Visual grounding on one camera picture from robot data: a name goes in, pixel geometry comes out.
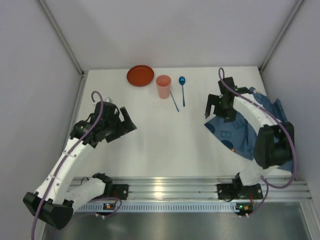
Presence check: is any blue lettered placemat cloth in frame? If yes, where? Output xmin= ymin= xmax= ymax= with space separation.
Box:
xmin=204 ymin=87 xmax=288 ymax=161

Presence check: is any pink plastic cup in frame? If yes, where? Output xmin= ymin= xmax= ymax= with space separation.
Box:
xmin=155 ymin=74 xmax=172 ymax=99

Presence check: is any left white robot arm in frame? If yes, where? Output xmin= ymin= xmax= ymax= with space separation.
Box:
xmin=23 ymin=101 xmax=137 ymax=230

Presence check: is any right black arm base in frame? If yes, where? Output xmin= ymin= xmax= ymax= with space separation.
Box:
xmin=216 ymin=183 xmax=264 ymax=202

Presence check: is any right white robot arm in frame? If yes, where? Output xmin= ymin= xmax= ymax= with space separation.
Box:
xmin=205 ymin=77 xmax=296 ymax=202

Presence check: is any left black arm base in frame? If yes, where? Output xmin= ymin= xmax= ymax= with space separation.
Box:
xmin=110 ymin=184 xmax=129 ymax=200

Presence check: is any blue metallic spoon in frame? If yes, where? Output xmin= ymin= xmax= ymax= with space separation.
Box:
xmin=178 ymin=76 xmax=186 ymax=107

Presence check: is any blue metallic fork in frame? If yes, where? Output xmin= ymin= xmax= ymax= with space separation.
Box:
xmin=170 ymin=90 xmax=180 ymax=113

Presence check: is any orange-red plate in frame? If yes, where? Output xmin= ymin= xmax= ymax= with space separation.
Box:
xmin=126 ymin=65 xmax=155 ymax=87

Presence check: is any perforated cable duct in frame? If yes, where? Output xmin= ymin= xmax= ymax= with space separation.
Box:
xmin=76 ymin=201 xmax=252 ymax=213

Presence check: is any right corner frame post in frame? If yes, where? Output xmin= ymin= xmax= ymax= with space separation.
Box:
xmin=258 ymin=0 xmax=306 ymax=74

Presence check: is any corner frame post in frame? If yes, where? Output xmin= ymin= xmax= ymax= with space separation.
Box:
xmin=35 ymin=0 xmax=85 ymax=78
xmin=258 ymin=0 xmax=306 ymax=74

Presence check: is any aluminium mounting rail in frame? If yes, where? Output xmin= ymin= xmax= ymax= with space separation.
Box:
xmin=113 ymin=177 xmax=312 ymax=202

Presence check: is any left corner frame post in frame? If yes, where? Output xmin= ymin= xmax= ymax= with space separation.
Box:
xmin=35 ymin=0 xmax=85 ymax=78

